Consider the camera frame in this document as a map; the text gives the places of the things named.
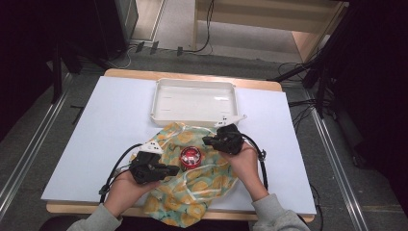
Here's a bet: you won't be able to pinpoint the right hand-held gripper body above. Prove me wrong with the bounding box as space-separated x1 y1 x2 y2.
210 114 248 156

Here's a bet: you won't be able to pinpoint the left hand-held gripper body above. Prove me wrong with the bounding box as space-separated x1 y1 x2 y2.
129 139 166 186

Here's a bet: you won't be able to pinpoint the red round can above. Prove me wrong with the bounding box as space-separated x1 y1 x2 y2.
179 145 203 172

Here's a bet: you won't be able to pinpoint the lemon print cloth bag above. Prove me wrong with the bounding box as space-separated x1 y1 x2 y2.
129 121 240 229

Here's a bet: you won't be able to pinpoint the white plastic tray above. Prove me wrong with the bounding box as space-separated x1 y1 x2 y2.
149 77 241 128

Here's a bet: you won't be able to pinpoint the person's left hand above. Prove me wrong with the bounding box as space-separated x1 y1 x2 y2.
103 169 162 218

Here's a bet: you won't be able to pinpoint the person's right hand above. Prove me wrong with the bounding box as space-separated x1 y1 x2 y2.
218 141 269 202

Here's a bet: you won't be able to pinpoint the wooden table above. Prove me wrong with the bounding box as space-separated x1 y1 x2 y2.
40 67 318 223

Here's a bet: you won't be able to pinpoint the black tripod stand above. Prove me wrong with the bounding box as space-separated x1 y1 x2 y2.
268 18 354 119

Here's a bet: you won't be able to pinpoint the light wooden desk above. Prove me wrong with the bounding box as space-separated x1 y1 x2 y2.
191 0 350 64

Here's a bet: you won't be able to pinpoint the black metal stand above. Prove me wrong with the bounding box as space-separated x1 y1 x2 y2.
49 35 83 105

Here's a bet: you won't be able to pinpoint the dark cabinet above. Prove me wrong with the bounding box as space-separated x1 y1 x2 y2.
90 0 140 62

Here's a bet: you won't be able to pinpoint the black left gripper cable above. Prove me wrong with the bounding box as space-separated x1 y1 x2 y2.
98 142 144 204

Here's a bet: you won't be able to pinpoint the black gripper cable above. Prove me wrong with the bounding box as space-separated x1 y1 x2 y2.
98 142 144 204
241 132 269 191

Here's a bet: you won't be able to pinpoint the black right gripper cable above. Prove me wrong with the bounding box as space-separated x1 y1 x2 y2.
241 132 269 191

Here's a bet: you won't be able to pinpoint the black floor cables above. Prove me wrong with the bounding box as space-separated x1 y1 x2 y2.
277 61 335 134

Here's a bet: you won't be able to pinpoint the white floor cable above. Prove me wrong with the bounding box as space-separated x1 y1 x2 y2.
105 45 139 70

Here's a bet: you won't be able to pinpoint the black hanging cable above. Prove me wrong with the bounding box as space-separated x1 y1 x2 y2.
191 0 216 54

